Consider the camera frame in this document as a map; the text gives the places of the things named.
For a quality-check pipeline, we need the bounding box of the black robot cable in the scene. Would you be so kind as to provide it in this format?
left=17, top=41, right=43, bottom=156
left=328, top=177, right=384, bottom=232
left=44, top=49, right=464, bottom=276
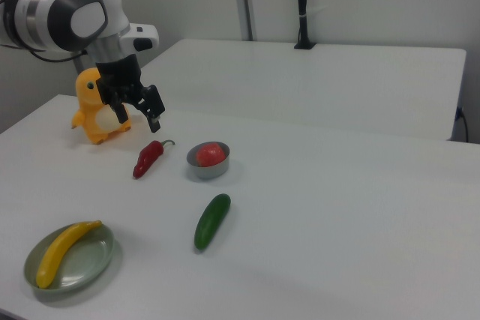
left=0, top=43, right=91, bottom=64

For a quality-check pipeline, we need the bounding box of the small metal bowl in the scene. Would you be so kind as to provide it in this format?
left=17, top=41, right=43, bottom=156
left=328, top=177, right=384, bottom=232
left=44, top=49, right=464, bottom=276
left=186, top=140, right=231, bottom=181

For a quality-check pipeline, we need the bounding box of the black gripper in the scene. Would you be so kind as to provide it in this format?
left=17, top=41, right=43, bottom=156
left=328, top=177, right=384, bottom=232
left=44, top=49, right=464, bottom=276
left=95, top=53, right=167, bottom=135

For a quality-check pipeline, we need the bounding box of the red apple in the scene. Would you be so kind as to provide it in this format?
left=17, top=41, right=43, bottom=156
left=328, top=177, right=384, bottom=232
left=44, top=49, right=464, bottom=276
left=195, top=142, right=227, bottom=168

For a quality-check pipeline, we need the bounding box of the yellow banana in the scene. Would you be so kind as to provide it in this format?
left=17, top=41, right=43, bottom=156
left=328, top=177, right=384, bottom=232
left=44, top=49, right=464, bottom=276
left=35, top=220, right=103, bottom=290

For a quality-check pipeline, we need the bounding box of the orange plush dinosaur toy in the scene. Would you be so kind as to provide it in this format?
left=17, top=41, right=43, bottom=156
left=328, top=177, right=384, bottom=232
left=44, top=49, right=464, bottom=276
left=70, top=67, right=133, bottom=145

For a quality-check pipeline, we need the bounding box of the black power cable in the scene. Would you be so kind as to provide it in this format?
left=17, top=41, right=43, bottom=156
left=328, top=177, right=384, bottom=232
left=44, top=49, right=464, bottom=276
left=454, top=105, right=470, bottom=144

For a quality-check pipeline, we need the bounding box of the green cucumber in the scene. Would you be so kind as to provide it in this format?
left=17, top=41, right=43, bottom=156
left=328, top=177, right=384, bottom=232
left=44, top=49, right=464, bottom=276
left=193, top=193, right=232, bottom=250

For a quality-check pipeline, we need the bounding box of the red chili pepper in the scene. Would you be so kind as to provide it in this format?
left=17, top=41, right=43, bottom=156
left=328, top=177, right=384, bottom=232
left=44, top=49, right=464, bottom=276
left=132, top=139, right=176, bottom=180

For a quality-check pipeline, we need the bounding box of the pale green plate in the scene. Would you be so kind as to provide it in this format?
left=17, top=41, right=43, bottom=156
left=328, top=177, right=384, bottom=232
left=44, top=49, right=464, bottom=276
left=23, top=222, right=116, bottom=292

